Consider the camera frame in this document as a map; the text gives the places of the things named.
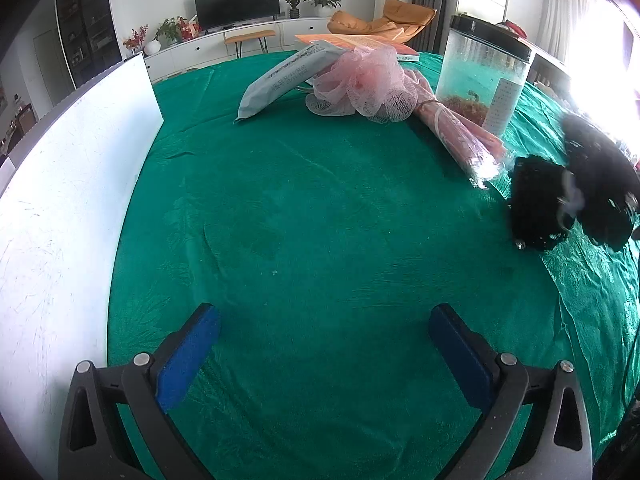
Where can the small potted plant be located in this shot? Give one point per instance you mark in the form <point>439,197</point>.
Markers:
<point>293,7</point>

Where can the pink patterned roll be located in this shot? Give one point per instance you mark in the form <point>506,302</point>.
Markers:
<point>460,135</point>

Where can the wooden stool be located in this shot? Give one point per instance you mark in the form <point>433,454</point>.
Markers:
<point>250,35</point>

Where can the red flower bouquet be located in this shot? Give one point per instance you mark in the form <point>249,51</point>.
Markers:
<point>135,37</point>

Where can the black television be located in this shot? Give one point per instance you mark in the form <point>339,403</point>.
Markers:
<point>237,2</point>

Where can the bushy green plant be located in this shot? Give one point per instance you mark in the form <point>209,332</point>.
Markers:
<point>169,30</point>

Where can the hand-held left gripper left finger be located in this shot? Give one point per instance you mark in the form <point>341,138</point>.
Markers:
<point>187,355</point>

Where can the white board panel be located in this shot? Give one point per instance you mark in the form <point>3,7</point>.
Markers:
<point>60,210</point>

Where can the pink mesh bath pouf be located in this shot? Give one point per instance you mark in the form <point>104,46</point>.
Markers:
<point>360,85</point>

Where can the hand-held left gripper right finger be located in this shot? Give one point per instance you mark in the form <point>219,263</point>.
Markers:
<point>460,355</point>

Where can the white round vase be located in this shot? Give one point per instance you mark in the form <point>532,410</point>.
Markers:
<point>153,47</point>

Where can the dark display cabinet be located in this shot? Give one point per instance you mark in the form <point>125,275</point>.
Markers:
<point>87,20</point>

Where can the white television cabinet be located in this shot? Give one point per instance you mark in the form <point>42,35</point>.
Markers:
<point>210,45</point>

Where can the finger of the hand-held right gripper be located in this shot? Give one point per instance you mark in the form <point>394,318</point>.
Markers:
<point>600,175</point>

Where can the red ornament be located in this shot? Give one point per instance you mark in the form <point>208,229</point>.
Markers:
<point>188,29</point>

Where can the orange lounge chair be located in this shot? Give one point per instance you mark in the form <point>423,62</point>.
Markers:
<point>400,15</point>

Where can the grey plastic packet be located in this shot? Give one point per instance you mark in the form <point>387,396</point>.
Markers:
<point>280,80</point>

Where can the white sheer curtain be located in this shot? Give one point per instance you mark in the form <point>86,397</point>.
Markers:
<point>565,10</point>

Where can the orange book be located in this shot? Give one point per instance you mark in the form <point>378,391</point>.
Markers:
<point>360,41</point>

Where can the clear jar with black lid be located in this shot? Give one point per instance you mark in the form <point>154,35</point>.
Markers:
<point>470,75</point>

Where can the green satin tablecloth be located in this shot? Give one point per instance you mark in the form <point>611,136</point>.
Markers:
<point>325,235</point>

